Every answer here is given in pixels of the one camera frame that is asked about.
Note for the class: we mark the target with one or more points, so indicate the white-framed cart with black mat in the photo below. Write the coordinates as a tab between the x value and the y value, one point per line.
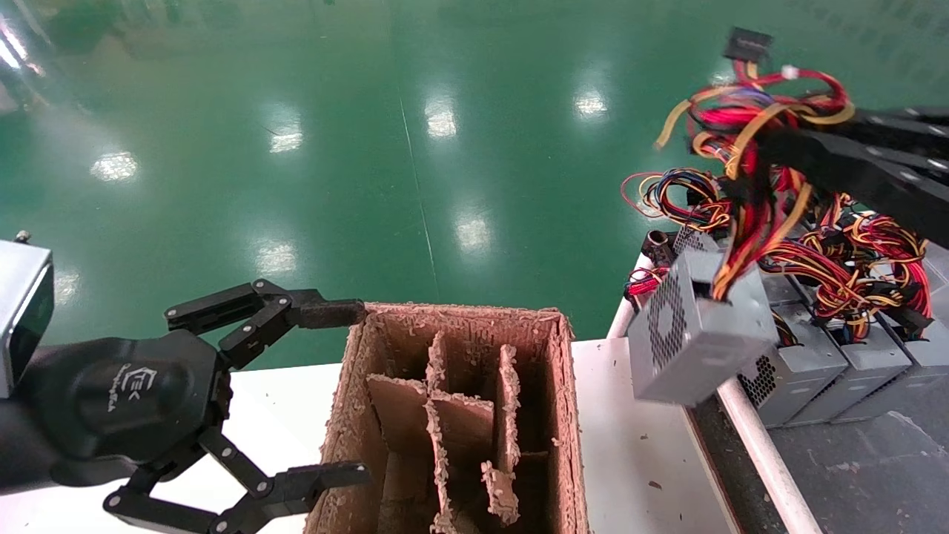
875	482

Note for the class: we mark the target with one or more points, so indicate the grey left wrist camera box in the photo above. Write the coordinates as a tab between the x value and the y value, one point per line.
18	297

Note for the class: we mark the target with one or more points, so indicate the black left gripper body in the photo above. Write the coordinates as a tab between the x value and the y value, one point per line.
111	400

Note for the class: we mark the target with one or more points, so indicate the brown cardboard box with dividers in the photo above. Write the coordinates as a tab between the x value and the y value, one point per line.
400	415

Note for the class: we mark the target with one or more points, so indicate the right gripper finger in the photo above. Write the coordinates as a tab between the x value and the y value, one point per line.
912	130
875	185

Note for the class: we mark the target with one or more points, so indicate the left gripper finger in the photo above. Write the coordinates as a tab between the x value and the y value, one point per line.
289	486
282	308

